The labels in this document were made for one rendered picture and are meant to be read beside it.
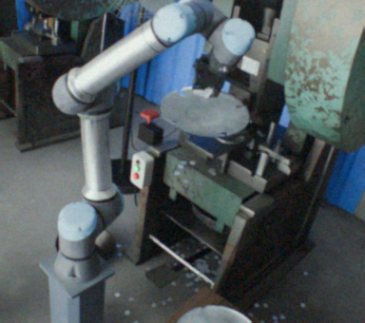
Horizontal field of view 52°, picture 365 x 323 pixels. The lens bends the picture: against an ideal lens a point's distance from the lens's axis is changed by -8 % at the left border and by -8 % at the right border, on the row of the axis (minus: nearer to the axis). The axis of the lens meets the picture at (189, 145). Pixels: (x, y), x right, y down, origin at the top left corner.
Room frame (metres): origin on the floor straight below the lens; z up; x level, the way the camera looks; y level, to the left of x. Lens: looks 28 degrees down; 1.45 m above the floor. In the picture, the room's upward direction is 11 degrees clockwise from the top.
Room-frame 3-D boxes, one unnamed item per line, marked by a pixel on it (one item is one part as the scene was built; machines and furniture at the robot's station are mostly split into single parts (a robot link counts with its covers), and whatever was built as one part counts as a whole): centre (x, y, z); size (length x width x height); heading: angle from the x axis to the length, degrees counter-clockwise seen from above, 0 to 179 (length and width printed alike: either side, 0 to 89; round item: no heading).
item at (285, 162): (1.40, -0.35, 0.76); 0.17 x 0.06 x 0.10; 52
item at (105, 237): (1.40, 0.41, 0.04); 0.30 x 0.30 x 0.07
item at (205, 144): (1.37, -0.11, 0.72); 0.25 x 0.14 x 0.14; 142
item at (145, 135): (1.52, 0.17, 0.62); 0.10 x 0.06 x 0.20; 52
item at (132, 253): (1.78, -0.09, 0.45); 0.92 x 0.12 x 0.90; 142
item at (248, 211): (1.45, -0.52, 0.45); 0.92 x 0.12 x 0.90; 142
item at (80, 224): (0.91, 0.29, 0.62); 0.13 x 0.12 x 0.14; 162
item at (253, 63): (1.47, -0.19, 1.04); 0.17 x 0.15 x 0.30; 142
